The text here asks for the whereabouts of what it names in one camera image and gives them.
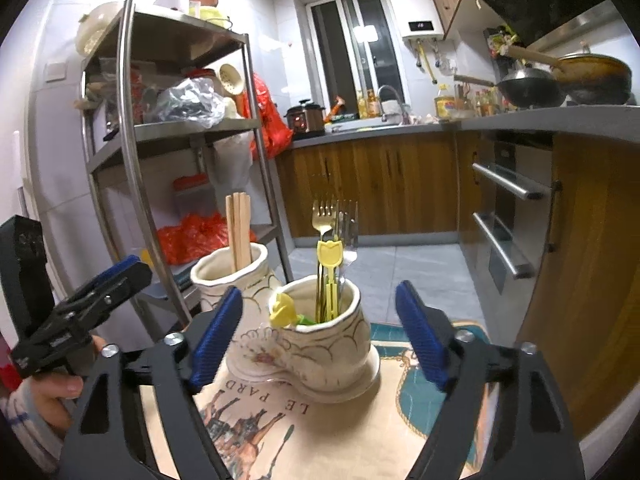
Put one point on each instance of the white water heater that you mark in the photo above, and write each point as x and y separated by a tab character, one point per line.
415	7

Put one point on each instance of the kitchen window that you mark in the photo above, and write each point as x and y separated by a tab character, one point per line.
330	50

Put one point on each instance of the wooden chopstick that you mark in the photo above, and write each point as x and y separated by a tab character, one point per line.
238	230
230	230
247	230

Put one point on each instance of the red plastic bags on shelf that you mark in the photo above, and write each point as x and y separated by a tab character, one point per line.
200	235

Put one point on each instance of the black wok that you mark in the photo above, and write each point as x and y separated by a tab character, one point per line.
530	90

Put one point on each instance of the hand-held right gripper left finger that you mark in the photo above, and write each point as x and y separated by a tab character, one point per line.
220	332

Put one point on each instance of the yellow drink bottles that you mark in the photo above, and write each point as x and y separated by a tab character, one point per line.
367	104

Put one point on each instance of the orange snack packet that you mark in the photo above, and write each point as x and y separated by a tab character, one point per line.
336	110

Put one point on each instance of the steel shelf rack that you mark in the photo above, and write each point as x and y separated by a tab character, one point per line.
170	136

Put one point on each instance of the wooden kitchen cabinet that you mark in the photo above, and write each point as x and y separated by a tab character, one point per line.
400	185

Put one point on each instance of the silver metal fork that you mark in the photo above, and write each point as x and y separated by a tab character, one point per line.
347	230

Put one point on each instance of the person's left hand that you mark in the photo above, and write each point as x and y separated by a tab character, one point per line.
50	390

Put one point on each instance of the beige plastic colander ladle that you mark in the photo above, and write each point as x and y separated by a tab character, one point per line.
232	80

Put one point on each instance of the row of condiment bottles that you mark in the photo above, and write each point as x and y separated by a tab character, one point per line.
487	102

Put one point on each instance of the hanging red plastic bag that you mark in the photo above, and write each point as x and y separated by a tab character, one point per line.
267	115

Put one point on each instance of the yellow cooking oil bottle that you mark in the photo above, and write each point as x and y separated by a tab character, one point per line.
444	105

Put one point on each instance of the white wall switch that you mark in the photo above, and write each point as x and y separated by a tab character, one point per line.
55	71

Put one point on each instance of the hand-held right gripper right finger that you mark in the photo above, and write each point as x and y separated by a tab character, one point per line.
425	335

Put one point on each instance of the clear plastic bag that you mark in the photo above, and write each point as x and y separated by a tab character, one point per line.
190	102

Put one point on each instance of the white ceramic utensil holder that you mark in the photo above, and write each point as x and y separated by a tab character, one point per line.
325	355

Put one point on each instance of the printed horse tablecloth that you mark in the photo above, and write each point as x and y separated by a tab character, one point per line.
340	435

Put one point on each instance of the electric pressure cooker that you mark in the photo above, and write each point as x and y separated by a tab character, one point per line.
306	120

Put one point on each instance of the steel sink faucet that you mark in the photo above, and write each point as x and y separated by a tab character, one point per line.
386	88

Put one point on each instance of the container with red lid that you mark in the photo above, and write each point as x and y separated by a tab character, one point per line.
190	187

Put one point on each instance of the white round container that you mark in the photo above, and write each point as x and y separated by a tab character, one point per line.
172	2

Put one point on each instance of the hanging white plastic bag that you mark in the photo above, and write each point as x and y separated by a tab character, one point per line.
230	160

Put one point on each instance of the gold metal fork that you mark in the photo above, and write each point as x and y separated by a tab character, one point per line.
322	222

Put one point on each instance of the person's left forearm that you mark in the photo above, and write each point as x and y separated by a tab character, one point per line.
22	430

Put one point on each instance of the yellow plastic fork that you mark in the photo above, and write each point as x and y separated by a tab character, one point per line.
330	252

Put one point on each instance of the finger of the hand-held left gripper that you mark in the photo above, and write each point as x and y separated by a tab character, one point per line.
50	345
125	267

